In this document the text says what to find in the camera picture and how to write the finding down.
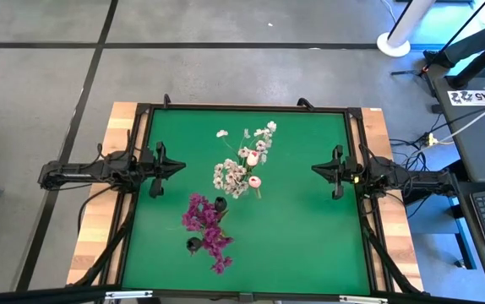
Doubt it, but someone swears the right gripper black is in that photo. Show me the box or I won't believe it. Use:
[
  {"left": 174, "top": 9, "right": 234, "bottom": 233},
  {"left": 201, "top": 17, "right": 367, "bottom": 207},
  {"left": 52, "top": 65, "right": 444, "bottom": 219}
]
[{"left": 311, "top": 145, "right": 360, "bottom": 201}]

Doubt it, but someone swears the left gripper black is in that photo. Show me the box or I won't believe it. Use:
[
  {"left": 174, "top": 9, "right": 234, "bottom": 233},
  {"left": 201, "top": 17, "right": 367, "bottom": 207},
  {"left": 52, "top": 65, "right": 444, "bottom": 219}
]
[{"left": 139, "top": 142, "right": 187, "bottom": 198}]

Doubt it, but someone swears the dark purple flower spray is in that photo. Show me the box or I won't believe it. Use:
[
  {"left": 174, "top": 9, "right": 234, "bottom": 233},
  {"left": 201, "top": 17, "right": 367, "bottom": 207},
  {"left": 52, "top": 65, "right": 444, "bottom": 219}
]
[{"left": 182, "top": 193, "right": 226, "bottom": 236}]

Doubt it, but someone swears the compact white flower spray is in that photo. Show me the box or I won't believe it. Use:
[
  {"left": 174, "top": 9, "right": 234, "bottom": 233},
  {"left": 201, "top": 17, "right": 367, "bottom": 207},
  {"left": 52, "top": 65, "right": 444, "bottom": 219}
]
[{"left": 212, "top": 158, "right": 250, "bottom": 199}]

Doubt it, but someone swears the black tulip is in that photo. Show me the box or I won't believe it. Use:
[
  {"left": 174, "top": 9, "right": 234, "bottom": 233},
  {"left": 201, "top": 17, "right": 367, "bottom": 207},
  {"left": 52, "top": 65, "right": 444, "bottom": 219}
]
[
  {"left": 185, "top": 236, "right": 204, "bottom": 256},
  {"left": 214, "top": 196, "right": 230, "bottom": 220}
]

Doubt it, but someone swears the long white flower spray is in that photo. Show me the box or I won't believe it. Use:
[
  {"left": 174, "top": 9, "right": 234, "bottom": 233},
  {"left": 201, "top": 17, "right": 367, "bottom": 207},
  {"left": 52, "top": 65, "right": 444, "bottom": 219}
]
[{"left": 215, "top": 121, "right": 278, "bottom": 168}]

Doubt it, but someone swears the magenta flower spray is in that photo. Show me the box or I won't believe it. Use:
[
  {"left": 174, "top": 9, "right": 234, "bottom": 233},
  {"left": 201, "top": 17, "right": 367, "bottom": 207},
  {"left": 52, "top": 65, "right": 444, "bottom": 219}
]
[{"left": 202, "top": 227, "right": 235, "bottom": 275}]

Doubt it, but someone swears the green table mat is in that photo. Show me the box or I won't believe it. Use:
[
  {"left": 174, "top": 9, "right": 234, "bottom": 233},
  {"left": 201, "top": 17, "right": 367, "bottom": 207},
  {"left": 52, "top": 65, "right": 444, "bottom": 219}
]
[{"left": 122, "top": 108, "right": 373, "bottom": 296}]

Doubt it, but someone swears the thin black tripod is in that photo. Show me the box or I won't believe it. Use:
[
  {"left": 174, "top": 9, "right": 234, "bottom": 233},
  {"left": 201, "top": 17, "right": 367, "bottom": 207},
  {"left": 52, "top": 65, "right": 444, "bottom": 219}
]
[{"left": 390, "top": 0, "right": 485, "bottom": 97}]

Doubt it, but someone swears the white pole with round base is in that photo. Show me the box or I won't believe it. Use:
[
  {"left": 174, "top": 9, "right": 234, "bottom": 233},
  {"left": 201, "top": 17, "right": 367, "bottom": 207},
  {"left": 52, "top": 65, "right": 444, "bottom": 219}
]
[{"left": 376, "top": 0, "right": 438, "bottom": 59}]

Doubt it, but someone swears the black desk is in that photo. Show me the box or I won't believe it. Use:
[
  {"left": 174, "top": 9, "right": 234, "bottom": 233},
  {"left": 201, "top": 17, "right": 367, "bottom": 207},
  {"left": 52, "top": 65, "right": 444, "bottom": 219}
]
[{"left": 431, "top": 75, "right": 485, "bottom": 185}]

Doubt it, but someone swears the white paper label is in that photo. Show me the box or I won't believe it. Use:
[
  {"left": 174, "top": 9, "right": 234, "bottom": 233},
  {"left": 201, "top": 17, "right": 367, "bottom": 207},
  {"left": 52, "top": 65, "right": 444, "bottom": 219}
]
[{"left": 447, "top": 89, "right": 485, "bottom": 106}]

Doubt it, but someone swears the person's leg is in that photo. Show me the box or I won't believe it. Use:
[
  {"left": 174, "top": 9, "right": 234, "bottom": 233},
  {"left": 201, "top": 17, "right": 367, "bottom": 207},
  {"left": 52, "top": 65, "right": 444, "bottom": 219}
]
[{"left": 422, "top": 19, "right": 485, "bottom": 71}]

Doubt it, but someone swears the black stand with round base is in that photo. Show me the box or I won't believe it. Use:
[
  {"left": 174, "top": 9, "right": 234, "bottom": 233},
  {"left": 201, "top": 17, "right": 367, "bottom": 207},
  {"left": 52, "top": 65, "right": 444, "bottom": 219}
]
[{"left": 444, "top": 35, "right": 485, "bottom": 90}]

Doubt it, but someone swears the black floor cable bundle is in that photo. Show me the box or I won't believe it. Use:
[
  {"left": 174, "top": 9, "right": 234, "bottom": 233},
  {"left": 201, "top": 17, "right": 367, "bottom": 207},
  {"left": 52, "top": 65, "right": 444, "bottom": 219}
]
[{"left": 388, "top": 107, "right": 459, "bottom": 181}]

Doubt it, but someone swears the silver frame bracket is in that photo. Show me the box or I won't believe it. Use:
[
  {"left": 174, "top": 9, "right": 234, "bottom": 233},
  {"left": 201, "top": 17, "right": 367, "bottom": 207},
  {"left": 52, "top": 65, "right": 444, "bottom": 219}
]
[
  {"left": 104, "top": 290, "right": 154, "bottom": 301},
  {"left": 338, "top": 295, "right": 390, "bottom": 304}
]

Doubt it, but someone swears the white cable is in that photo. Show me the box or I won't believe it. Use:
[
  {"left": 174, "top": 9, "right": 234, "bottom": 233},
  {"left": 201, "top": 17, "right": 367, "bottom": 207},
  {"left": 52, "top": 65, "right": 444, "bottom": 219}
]
[{"left": 433, "top": 93, "right": 485, "bottom": 145}]

